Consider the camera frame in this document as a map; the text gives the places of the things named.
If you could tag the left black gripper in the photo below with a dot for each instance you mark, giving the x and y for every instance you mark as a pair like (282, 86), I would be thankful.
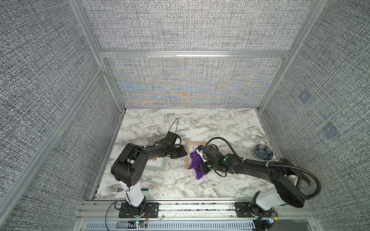
(181, 153)

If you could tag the green handled fork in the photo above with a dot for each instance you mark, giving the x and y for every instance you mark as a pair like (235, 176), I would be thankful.
(120, 189)

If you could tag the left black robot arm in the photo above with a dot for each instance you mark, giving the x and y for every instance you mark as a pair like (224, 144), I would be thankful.
(130, 165)

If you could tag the aluminium front rail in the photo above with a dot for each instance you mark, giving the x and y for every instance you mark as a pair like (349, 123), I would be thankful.
(192, 209)

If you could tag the purple cloth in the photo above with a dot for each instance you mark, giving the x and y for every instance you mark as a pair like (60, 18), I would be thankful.
(196, 160)

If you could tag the bowl of grey stones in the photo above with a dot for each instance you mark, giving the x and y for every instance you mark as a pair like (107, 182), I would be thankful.
(263, 152)

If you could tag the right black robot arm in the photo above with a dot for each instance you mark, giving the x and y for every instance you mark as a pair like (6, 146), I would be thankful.
(291, 184)

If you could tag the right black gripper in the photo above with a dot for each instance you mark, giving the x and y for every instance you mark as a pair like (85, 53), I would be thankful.
(202, 166)

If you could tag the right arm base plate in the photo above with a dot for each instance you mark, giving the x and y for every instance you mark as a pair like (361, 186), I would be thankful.
(245, 209)

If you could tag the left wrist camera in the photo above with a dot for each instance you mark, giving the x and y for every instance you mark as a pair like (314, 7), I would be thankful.
(172, 138)

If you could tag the grey green picture frame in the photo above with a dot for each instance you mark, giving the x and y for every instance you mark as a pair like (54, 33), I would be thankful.
(156, 164)

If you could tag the light wooden picture frame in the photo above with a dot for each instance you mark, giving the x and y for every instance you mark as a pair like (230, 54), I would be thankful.
(190, 147)

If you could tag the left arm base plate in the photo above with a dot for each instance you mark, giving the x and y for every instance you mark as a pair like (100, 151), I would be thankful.
(147, 210)

